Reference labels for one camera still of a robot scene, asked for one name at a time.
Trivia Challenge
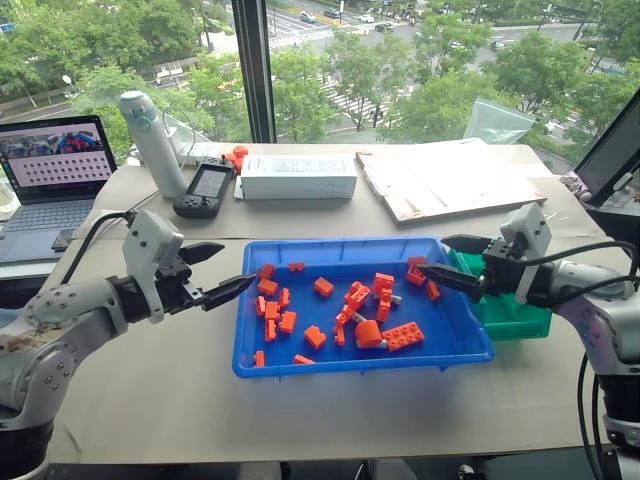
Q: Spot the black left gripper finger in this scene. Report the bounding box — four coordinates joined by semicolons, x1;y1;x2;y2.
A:
201;273;258;312
179;241;227;266

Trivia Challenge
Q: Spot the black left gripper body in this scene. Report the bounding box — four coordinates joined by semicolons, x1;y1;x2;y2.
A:
154;261;207;316

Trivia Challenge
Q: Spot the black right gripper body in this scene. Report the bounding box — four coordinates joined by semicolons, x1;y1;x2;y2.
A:
476;238;528;302

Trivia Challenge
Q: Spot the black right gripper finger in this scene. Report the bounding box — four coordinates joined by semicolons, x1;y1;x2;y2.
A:
440;233;495;256
418;263;487;302

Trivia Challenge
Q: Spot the green plastic bin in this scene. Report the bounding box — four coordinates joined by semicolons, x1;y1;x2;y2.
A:
443;246;554;342

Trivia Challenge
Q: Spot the white cardboard box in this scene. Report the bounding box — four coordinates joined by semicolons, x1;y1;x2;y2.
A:
233;153;359;201

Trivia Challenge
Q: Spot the brown cardboard sheet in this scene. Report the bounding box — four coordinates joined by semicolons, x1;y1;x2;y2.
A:
355;143;549;227

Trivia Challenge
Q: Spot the black handheld game controller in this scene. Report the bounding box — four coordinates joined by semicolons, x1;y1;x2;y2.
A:
172;156;237;220

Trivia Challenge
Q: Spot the orange studded toy brick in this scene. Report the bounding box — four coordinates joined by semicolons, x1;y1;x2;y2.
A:
380;321;427;353

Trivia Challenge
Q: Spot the orange plastic part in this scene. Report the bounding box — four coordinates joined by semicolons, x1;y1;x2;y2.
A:
221;144;250;175

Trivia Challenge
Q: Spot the orange cylinder block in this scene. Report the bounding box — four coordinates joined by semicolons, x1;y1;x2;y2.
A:
353;319;384;350

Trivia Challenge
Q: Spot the white water bottle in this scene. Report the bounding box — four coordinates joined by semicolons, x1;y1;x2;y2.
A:
118;90;188;200

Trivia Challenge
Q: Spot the blue plastic tray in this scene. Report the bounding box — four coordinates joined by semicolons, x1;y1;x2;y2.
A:
231;236;497;380

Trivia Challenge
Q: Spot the clear plastic bag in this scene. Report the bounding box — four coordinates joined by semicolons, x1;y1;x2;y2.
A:
461;96;537;147

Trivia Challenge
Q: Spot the black monitor stand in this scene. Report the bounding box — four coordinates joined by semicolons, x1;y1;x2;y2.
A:
583;192;640;284

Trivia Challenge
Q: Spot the black monitor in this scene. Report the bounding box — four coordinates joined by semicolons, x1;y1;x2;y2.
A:
573;88;640;207

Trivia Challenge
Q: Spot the grey laptop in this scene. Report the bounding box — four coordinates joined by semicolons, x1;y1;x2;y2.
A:
0;114;119;265

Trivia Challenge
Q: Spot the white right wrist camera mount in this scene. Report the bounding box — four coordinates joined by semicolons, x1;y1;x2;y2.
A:
499;201;552;306

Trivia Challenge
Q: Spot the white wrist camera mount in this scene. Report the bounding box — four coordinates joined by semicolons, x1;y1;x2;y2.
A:
122;209;186;324
499;201;552;306

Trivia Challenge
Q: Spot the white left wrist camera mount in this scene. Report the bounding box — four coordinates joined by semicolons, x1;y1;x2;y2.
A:
122;209;186;324

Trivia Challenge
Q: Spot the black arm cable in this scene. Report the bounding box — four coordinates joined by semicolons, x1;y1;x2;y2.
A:
576;349;607;480
59;210;139;287
523;240;640;294

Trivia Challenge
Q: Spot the white charger cable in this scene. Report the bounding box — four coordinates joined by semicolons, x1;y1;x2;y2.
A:
163;106;224;169

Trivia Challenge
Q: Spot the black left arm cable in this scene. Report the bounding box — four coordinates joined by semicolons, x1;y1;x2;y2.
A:
59;210;139;287

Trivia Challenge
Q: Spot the black lower right arm cable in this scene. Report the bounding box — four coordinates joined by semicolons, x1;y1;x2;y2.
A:
576;349;607;480

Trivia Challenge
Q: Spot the black window frame post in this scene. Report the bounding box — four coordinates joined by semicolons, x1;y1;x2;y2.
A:
230;0;278;144

